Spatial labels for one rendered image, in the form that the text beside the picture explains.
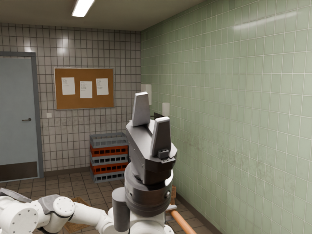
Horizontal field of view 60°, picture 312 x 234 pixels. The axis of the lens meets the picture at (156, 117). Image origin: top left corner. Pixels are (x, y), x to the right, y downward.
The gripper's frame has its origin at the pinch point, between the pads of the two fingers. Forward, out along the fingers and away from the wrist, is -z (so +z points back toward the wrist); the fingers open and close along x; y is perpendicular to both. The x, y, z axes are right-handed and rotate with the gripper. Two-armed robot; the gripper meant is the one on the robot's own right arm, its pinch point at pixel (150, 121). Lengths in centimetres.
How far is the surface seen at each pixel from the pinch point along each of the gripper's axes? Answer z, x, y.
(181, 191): 269, 191, 137
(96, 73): 174, 421, 79
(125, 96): 221, 402, 125
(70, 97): 208, 408, 27
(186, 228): 69, 21, 26
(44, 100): 208, 412, -16
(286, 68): 50, 100, 154
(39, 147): 278, 378, -39
